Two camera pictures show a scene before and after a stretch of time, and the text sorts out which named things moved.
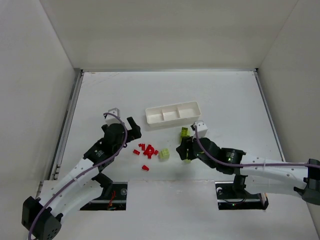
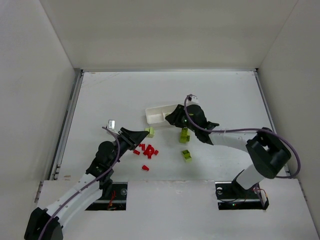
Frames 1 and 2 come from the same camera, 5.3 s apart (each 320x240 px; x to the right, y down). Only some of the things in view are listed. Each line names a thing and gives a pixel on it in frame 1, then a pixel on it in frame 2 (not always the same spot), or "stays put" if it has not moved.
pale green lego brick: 165,153 to 151,131
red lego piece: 145,167 stays put
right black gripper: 186,147 to 181,116
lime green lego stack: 184,133 stays put
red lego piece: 136,151 stays put
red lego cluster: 149,151 stays put
